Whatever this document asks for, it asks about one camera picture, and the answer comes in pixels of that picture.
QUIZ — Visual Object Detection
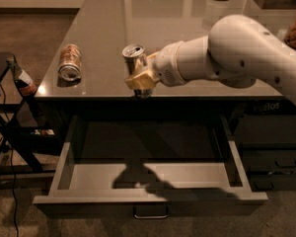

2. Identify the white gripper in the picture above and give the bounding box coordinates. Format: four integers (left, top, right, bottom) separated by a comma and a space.
125, 41, 186, 90

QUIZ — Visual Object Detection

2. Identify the silver blue redbull can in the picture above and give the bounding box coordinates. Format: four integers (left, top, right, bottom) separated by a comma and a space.
122, 44, 153, 99

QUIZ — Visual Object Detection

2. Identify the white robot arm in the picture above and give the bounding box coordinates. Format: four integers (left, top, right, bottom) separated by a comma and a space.
122, 15, 296, 106

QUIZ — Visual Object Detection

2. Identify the orange soda can lying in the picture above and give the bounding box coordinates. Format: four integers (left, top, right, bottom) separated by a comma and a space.
58, 44, 82, 82

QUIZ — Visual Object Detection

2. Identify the open grey top drawer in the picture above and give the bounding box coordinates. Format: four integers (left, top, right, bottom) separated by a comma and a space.
34, 116, 268, 218

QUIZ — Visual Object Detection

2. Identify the glass bottle with label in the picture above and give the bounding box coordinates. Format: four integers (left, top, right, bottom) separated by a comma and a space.
6, 54, 46, 125

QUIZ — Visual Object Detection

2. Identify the dark storage drawers unit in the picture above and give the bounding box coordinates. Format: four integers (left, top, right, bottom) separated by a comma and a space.
230, 100, 296, 191

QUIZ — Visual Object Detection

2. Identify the black side stand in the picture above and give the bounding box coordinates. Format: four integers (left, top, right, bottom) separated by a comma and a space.
0, 52, 61, 175

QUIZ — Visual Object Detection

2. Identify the metal drawer handle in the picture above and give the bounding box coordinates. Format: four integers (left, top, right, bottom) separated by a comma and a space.
133, 205, 169, 220

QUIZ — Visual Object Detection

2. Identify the black power cable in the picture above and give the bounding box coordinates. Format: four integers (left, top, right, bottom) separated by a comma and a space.
0, 79, 22, 237

